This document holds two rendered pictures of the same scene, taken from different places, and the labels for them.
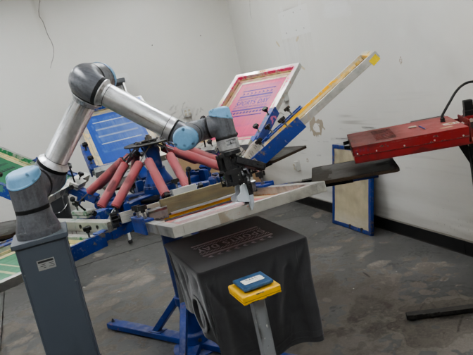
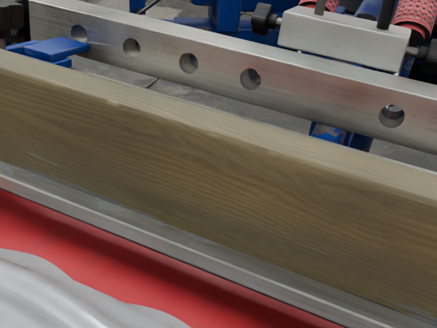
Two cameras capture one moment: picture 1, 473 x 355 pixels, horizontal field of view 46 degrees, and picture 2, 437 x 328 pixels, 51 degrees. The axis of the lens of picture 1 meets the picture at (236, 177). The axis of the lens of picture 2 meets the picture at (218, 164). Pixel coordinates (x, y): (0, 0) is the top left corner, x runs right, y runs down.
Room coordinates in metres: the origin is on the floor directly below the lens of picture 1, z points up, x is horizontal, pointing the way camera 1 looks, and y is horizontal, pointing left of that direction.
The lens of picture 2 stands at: (2.26, 0.05, 1.26)
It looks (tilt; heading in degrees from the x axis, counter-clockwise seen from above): 37 degrees down; 41
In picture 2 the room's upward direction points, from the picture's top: 5 degrees clockwise
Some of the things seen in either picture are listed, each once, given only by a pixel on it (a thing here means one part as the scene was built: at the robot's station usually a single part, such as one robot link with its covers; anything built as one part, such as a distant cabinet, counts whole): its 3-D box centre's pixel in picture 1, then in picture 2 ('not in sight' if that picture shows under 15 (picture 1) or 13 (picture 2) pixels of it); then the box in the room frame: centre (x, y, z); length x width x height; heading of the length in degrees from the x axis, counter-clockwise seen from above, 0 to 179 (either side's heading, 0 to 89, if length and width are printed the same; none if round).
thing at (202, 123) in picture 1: (193, 132); not in sight; (1.90, 0.11, 1.43); 0.11 x 0.11 x 0.08; 80
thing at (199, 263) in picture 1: (231, 241); not in sight; (2.15, 0.07, 0.95); 0.48 x 0.44 x 0.01; 20
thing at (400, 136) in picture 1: (407, 138); not in sight; (2.95, -0.95, 1.06); 0.61 x 0.46 x 0.12; 80
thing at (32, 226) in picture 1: (35, 220); not in sight; (1.89, 0.71, 1.25); 0.15 x 0.15 x 0.10
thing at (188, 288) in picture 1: (197, 291); not in sight; (2.10, 0.25, 0.79); 0.46 x 0.09 x 0.33; 20
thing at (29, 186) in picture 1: (27, 187); not in sight; (1.90, 0.71, 1.37); 0.13 x 0.12 x 0.14; 170
